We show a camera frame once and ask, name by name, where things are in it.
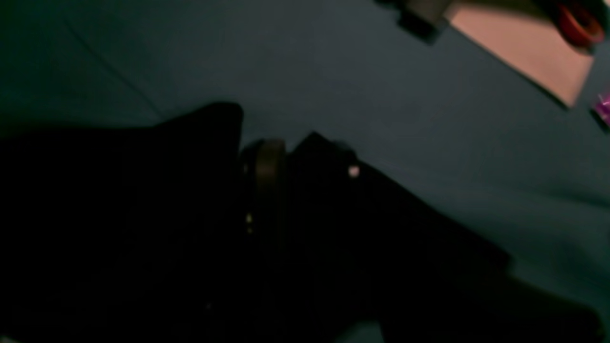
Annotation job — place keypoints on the black t-shirt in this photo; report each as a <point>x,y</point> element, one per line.
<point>125,236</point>

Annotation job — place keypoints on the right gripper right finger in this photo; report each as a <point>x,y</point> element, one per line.
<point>363,248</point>

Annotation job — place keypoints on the black white remote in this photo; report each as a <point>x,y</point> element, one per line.
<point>424,19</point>

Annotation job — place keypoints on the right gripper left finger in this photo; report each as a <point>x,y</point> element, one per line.
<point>262,242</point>

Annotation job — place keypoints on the orange tape roll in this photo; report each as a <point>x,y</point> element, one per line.
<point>577,25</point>

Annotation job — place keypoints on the pink small tube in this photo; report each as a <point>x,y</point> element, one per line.
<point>601,109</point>

